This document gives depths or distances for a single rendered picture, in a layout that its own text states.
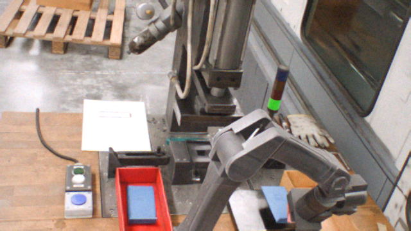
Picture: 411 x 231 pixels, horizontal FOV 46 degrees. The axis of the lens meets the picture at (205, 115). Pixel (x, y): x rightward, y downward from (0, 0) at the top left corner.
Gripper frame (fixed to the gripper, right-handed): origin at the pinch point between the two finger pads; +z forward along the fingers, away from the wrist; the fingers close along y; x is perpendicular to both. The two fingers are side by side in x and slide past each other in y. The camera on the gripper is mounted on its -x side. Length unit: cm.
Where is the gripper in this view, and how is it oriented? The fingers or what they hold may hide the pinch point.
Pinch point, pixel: (291, 219)
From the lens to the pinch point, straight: 128.6
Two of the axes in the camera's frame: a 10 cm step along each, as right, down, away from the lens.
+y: -0.8, -8.8, 4.6
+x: -9.6, -0.5, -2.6
